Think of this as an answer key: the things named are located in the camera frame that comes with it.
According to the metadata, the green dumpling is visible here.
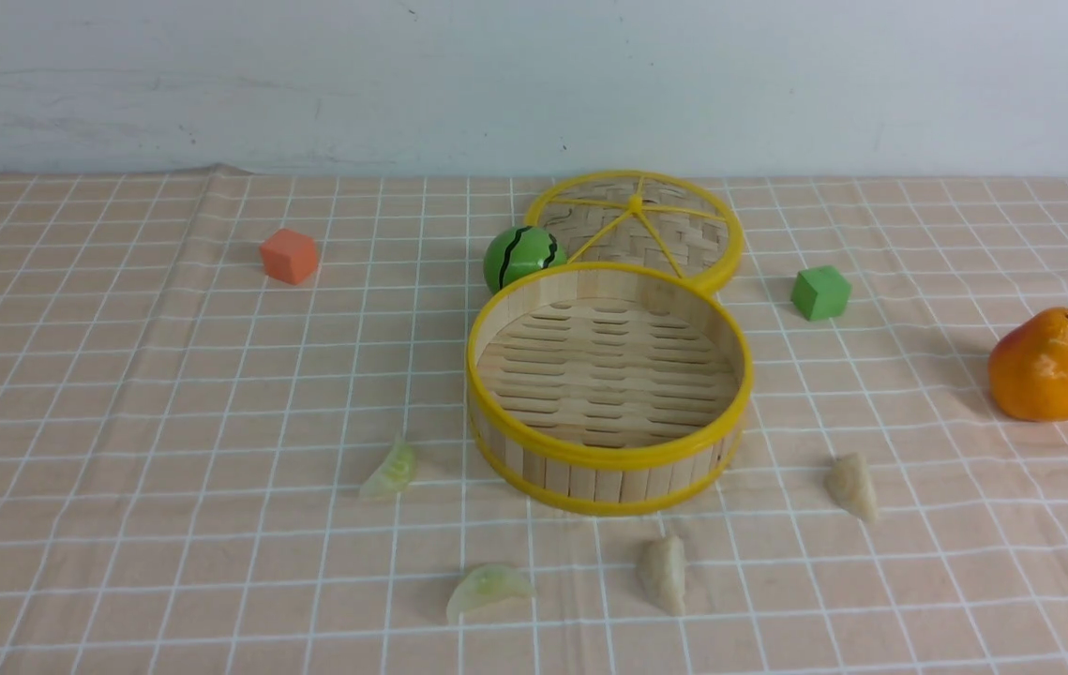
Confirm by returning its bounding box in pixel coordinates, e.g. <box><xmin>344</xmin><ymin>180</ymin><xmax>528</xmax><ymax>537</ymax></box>
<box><xmin>358</xmin><ymin>435</ymin><xmax>418</xmax><ymax>500</ymax></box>
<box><xmin>446</xmin><ymin>562</ymin><xmax>536</xmax><ymax>624</ymax></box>

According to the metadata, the green dumpling front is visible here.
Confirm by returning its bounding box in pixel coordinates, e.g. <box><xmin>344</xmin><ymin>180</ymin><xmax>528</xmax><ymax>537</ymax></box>
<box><xmin>446</xmin><ymin>562</ymin><xmax>536</xmax><ymax>624</ymax></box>

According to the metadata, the beige dumpling front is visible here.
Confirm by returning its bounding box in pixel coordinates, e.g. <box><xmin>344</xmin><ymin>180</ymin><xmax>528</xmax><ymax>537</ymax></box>
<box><xmin>637</xmin><ymin>535</ymin><xmax>686</xmax><ymax>618</ymax></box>

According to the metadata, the beige dumpling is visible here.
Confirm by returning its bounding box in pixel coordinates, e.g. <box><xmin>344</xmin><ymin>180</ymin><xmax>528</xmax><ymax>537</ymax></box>
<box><xmin>822</xmin><ymin>453</ymin><xmax>880</xmax><ymax>525</ymax></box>
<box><xmin>637</xmin><ymin>535</ymin><xmax>686</xmax><ymax>618</ymax></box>

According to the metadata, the bamboo steamer tray yellow rim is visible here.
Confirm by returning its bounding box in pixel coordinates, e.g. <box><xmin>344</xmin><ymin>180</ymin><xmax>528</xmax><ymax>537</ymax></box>
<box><xmin>465</xmin><ymin>263</ymin><xmax>755</xmax><ymax>517</ymax></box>

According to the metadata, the bamboo steamer lid yellow rim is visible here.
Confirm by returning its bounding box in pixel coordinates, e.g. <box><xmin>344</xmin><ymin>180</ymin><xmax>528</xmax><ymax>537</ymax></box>
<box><xmin>522</xmin><ymin>170</ymin><xmax>745</xmax><ymax>295</ymax></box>

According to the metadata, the green watermelon toy ball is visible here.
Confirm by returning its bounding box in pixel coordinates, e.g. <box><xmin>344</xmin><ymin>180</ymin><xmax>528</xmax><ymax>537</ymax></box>
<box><xmin>483</xmin><ymin>226</ymin><xmax>567</xmax><ymax>294</ymax></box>

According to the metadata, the orange cube block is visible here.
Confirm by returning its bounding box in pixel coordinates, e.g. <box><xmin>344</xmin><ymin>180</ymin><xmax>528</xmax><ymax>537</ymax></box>
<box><xmin>260</xmin><ymin>227</ymin><xmax>321</xmax><ymax>285</ymax></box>

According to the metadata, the green cube block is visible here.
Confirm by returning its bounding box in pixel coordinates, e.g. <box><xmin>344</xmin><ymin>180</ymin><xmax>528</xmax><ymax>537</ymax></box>
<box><xmin>790</xmin><ymin>265</ymin><xmax>852</xmax><ymax>321</ymax></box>

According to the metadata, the checked peach tablecloth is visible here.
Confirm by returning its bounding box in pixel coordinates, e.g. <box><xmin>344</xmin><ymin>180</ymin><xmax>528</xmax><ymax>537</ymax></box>
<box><xmin>0</xmin><ymin>167</ymin><xmax>1068</xmax><ymax>674</ymax></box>

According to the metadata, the orange yellow toy pear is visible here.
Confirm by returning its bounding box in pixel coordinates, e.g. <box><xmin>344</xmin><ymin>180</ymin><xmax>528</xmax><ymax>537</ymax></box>
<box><xmin>987</xmin><ymin>307</ymin><xmax>1068</xmax><ymax>423</ymax></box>

